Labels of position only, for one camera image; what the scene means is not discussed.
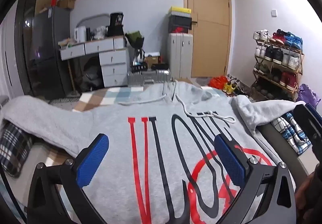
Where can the striped floor mat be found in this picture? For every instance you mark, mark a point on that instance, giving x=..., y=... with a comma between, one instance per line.
x=64, y=100

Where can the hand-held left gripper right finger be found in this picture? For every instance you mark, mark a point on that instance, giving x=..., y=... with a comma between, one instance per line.
x=230, y=161

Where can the white kettle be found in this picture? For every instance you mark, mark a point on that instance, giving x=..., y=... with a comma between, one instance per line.
x=80, y=34

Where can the grey desk with drawers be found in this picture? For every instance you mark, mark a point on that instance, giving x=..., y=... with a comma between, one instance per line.
x=113, y=63

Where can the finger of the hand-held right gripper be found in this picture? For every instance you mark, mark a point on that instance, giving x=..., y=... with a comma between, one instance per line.
x=308, y=118

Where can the light switch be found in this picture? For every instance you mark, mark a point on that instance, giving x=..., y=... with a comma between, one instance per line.
x=274, y=12

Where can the dark fridge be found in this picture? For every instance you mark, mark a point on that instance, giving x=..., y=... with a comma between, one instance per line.
x=50, y=50

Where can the black crate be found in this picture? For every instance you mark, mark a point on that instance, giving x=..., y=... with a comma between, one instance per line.
x=139, y=66

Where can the yellow shoe box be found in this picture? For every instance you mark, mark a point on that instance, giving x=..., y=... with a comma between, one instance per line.
x=179, y=10

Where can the grey printed hoodie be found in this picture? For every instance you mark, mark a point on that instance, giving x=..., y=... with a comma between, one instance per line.
x=113, y=123

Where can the arched mirror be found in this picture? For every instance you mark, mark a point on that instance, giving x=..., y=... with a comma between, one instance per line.
x=93, y=21

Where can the yellow shoes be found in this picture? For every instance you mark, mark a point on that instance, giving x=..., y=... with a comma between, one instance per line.
x=229, y=87

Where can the purple bag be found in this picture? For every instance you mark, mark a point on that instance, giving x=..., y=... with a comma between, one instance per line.
x=308, y=94

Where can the silver suitcase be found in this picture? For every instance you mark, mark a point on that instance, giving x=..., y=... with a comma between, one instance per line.
x=148, y=78

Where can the black bag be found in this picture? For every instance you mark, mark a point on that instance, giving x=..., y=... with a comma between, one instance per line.
x=91, y=75

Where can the small open cardboard box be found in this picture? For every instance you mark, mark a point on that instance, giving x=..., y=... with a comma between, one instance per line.
x=66, y=2

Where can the person's right hand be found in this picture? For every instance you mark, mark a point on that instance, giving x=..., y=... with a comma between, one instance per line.
x=303, y=193

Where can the red bag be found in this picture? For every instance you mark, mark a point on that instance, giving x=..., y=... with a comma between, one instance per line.
x=217, y=82

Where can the checked bed sheet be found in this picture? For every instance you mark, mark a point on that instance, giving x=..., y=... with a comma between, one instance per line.
x=100, y=98

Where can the white cabinet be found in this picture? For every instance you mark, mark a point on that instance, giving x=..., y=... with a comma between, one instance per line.
x=179, y=55

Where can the flower bouquet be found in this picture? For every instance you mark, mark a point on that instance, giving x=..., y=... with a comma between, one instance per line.
x=135, y=40

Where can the blue plaid cloth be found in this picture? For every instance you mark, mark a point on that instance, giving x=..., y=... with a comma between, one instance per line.
x=293, y=131

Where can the plaid pillow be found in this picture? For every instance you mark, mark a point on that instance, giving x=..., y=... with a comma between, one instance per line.
x=12, y=146

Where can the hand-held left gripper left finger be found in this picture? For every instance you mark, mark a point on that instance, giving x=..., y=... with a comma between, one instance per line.
x=93, y=161

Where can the wooden door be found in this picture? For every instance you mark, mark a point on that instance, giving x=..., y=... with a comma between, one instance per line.
x=210, y=25

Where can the brown cardboard box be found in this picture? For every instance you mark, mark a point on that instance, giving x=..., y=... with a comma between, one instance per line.
x=152, y=61

